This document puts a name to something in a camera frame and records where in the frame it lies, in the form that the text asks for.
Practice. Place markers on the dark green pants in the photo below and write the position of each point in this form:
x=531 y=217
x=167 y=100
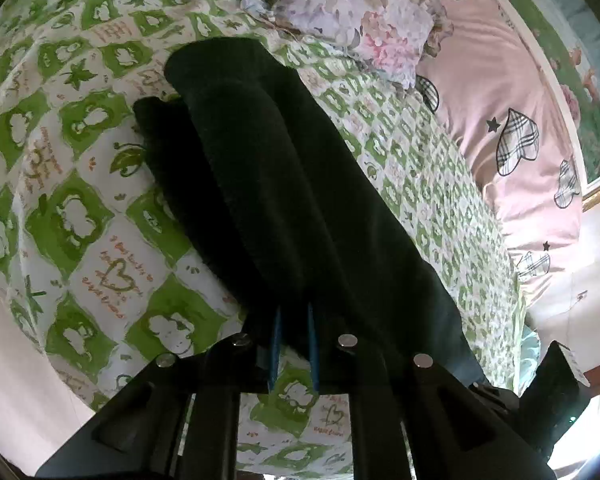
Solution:
x=290 y=200

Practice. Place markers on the pink quilt with plaid hearts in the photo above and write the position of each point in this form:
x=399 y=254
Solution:
x=500 y=110

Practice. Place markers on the green patterned bed sheet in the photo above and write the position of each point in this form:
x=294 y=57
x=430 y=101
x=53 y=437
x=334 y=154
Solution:
x=80 y=185

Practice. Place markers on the floral ruffled pillow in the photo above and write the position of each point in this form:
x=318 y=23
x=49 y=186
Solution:
x=350 y=15

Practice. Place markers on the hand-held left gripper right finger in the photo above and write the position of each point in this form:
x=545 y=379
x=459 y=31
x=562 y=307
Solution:
x=313 y=360

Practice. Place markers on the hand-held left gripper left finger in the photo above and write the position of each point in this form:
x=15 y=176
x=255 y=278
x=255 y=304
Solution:
x=274 y=355

